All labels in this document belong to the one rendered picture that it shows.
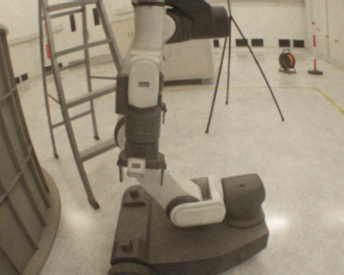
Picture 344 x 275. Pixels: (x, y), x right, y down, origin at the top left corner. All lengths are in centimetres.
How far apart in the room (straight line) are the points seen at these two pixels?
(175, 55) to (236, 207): 296
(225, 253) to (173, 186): 33
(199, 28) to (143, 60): 27
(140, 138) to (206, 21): 39
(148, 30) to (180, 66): 319
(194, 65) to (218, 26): 296
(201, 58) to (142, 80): 315
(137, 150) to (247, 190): 50
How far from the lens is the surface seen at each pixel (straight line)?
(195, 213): 99
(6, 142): 136
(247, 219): 110
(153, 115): 63
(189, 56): 373
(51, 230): 155
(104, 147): 159
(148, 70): 58
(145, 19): 59
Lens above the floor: 95
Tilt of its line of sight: 24 degrees down
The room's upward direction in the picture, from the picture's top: 8 degrees counter-clockwise
